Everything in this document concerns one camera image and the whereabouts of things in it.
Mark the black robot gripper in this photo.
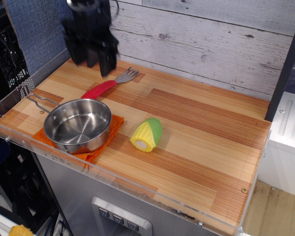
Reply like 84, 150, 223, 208
61, 0, 118, 77

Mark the red handled metal fork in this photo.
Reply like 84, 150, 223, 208
81, 67, 139, 99

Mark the stainless steel pan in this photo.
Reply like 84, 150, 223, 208
28, 93, 112, 154

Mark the blue fabric panel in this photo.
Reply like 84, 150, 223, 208
3, 0, 72, 75

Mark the black equipment rack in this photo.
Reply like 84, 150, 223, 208
0, 6, 29, 100

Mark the yellow green toy corn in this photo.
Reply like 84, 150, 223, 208
130, 118, 163, 152

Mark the orange knitted cloth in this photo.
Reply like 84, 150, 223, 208
33, 115, 124, 163

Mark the silver toy fridge cabinet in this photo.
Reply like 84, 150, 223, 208
35, 152, 227, 236

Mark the silver dispenser button panel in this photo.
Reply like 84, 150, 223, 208
91, 196, 153, 236

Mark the yellow object at corner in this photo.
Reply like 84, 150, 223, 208
8, 225, 34, 236

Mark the white side cabinet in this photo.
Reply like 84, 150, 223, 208
258, 92, 295, 195

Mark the dark grey left post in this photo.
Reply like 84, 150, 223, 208
86, 48, 99, 68

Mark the dark grey post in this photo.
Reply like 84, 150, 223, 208
86, 48, 99, 68
265, 34, 295, 122

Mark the clear acrylic guard rail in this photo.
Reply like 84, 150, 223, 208
0, 36, 272, 236

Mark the dark grey right post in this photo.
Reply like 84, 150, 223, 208
265, 34, 295, 122

